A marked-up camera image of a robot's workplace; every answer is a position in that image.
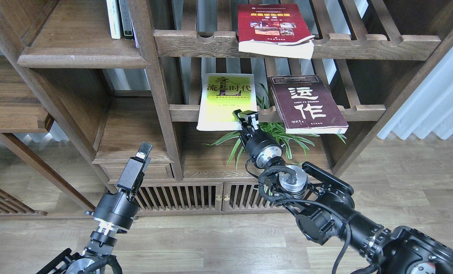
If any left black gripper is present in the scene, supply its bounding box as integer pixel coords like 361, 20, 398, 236
85, 142, 152, 233

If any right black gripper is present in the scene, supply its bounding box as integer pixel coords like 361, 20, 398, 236
233, 110, 286, 169

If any yellow green cover book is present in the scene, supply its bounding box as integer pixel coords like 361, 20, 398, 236
196, 73, 257, 131

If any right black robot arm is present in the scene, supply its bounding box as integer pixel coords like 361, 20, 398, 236
233, 110, 453, 274

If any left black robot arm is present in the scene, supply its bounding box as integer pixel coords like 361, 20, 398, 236
39, 142, 152, 274

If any green spider plant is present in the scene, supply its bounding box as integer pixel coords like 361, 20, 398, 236
205, 83, 347, 190

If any dark maroon book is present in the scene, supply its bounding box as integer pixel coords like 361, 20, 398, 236
268, 75, 349, 135

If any red cover book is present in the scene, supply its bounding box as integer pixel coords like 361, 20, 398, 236
237, 4, 314, 59

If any dark wooden bookshelf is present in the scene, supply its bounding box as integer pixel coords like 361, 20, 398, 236
0, 0, 453, 194

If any dark upright book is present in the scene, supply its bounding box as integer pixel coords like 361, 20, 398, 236
118, 0, 134, 40

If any white upright book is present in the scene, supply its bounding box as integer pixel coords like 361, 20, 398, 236
106, 0, 121, 39

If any white curtain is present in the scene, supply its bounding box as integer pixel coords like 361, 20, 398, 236
377, 46, 453, 139

